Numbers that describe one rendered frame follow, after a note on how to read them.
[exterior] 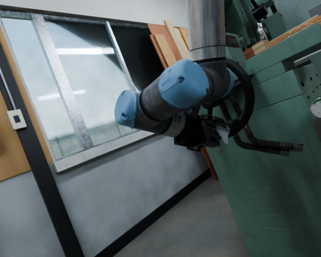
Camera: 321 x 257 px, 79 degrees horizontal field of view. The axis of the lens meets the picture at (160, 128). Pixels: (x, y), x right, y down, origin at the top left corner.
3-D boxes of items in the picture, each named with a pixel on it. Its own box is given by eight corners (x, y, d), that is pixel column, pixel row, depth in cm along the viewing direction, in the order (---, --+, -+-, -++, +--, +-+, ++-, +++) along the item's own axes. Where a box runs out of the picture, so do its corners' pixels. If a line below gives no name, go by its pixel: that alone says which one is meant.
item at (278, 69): (194, 111, 94) (191, 103, 94) (215, 104, 108) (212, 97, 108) (286, 72, 65) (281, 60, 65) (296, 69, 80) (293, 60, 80)
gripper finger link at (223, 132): (230, 148, 58) (210, 143, 53) (227, 130, 61) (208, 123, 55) (239, 145, 56) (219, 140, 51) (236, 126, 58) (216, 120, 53)
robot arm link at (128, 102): (129, 115, 34) (110, 130, 41) (176, 128, 40) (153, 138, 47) (131, 78, 37) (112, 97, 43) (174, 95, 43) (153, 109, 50)
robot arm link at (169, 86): (209, 54, 36) (171, 82, 44) (169, 54, 28) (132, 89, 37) (226, 92, 35) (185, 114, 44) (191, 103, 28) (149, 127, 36)
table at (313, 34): (167, 113, 93) (162, 102, 93) (200, 102, 114) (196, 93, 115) (324, 36, 50) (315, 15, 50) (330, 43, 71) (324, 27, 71)
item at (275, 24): (266, 46, 94) (257, 24, 94) (270, 47, 99) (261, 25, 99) (288, 34, 87) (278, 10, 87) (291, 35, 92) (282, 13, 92)
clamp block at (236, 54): (203, 87, 77) (194, 67, 77) (218, 84, 86) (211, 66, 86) (237, 69, 66) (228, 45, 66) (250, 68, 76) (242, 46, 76)
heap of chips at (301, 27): (283, 40, 65) (280, 32, 65) (291, 42, 73) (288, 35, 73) (314, 23, 58) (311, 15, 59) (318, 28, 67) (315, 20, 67)
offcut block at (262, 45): (255, 55, 71) (251, 46, 71) (261, 54, 74) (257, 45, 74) (266, 49, 68) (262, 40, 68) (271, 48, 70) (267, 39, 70)
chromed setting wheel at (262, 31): (261, 46, 88) (251, 21, 88) (269, 47, 97) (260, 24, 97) (268, 42, 86) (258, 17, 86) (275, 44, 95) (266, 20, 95)
